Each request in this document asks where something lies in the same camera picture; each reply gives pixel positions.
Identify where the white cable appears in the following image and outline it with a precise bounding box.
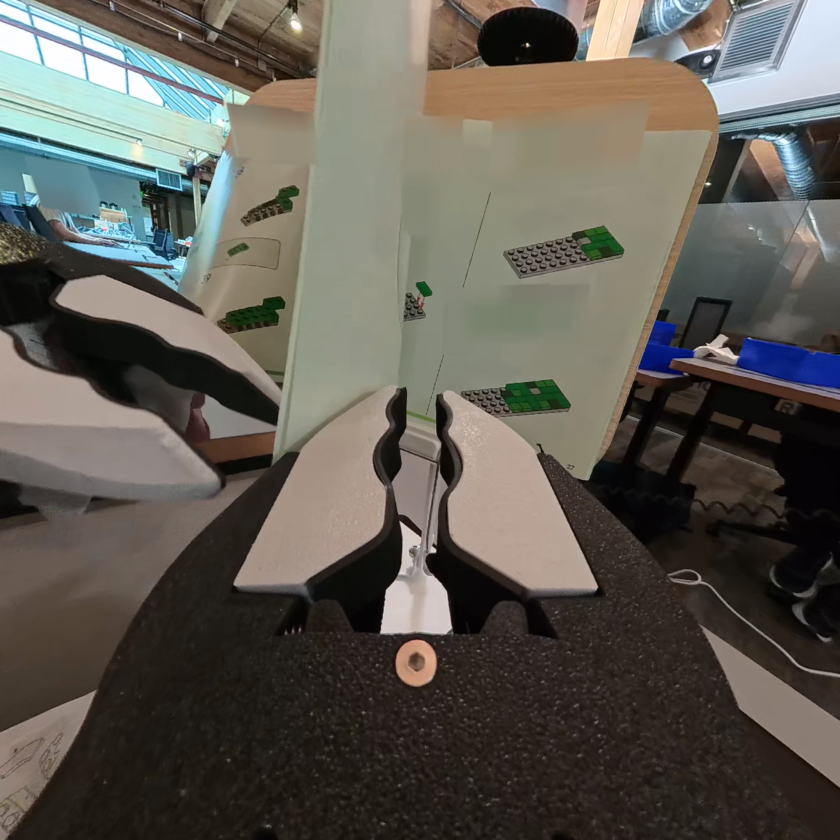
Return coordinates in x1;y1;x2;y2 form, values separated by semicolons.
668;568;840;680

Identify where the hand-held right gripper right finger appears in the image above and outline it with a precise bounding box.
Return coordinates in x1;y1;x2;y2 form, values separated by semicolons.
427;391;599;636

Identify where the black round ceiling fixture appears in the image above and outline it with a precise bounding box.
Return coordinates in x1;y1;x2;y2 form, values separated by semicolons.
477;8;580;68

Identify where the black framed sign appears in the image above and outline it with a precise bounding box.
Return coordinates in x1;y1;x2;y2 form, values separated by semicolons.
679;297;734;350

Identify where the white and wooden book stand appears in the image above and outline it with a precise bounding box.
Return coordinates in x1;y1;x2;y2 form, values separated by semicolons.
248;58;721;634

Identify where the silver flexible duct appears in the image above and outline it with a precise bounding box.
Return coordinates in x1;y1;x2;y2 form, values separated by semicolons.
748;131;821;201

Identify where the building instruction booklet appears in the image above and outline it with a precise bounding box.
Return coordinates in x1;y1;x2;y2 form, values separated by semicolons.
178;0;714;481

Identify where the grey office desk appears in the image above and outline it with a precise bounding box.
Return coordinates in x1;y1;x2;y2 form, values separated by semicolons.
669;357;840;460
633;367;677;460

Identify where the long blue plastic bin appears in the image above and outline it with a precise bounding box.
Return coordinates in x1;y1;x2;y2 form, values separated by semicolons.
738;336;840;389

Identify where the white crumpled cloth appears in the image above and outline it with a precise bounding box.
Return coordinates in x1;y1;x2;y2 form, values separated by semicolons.
692;333;744;361

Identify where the brick-printed white paper bag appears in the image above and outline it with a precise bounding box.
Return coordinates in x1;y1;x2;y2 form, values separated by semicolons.
0;718;67;837

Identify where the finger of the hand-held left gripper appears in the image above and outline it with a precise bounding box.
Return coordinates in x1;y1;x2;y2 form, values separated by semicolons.
0;328;225;503
52;274;283;425

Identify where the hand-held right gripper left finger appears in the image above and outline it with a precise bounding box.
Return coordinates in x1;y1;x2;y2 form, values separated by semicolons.
233;386;408;634

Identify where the white air vent grille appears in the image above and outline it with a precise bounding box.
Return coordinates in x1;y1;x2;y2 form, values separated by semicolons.
712;0;807;81

